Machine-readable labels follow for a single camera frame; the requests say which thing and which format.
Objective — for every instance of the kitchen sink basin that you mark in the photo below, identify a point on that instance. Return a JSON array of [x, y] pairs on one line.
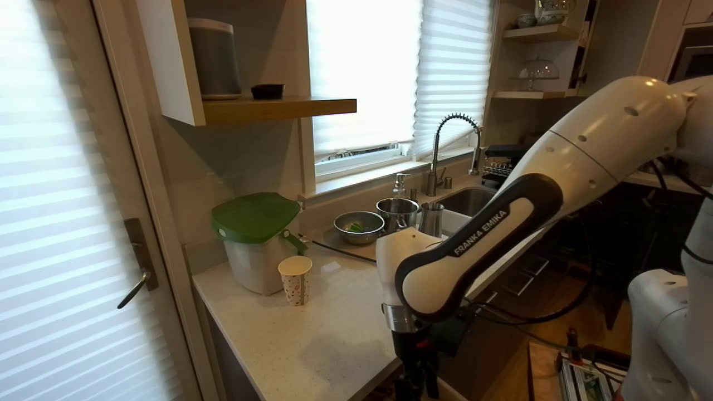
[[469, 201]]

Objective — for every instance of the open wall shelving unit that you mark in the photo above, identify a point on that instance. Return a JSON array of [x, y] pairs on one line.
[[541, 51]]

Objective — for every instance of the wooden wall shelf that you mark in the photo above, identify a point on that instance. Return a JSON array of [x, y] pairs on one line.
[[274, 110]]

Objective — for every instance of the metal mixing bowl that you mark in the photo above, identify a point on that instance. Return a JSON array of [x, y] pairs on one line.
[[358, 228]]

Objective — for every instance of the small black bowl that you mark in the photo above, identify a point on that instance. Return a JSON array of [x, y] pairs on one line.
[[267, 93]]

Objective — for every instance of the chrome kitchen faucet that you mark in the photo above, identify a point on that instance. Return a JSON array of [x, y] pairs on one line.
[[437, 148]]

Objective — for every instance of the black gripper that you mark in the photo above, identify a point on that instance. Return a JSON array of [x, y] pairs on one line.
[[414, 345]]

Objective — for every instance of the grey cylindrical speaker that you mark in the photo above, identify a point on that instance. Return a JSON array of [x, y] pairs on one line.
[[214, 59]]

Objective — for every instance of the white bin with green lid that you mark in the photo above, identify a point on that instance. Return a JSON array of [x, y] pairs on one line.
[[257, 256]]

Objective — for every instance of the clear soap bottle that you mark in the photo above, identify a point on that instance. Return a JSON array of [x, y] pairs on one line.
[[400, 185]]

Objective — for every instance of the white door blind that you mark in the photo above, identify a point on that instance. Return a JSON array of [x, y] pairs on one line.
[[68, 207]]

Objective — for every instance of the speckled paper cup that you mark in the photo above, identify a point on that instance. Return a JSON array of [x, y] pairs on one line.
[[294, 281]]

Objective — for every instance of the white window blind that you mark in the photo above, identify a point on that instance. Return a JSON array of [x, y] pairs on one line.
[[452, 75]]

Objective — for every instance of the small metal cup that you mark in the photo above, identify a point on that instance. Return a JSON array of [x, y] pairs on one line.
[[431, 218]]

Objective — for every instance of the green item in bowl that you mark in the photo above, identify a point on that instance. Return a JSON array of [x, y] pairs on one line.
[[354, 223]]

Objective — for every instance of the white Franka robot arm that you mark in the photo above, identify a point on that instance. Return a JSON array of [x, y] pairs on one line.
[[594, 148]]

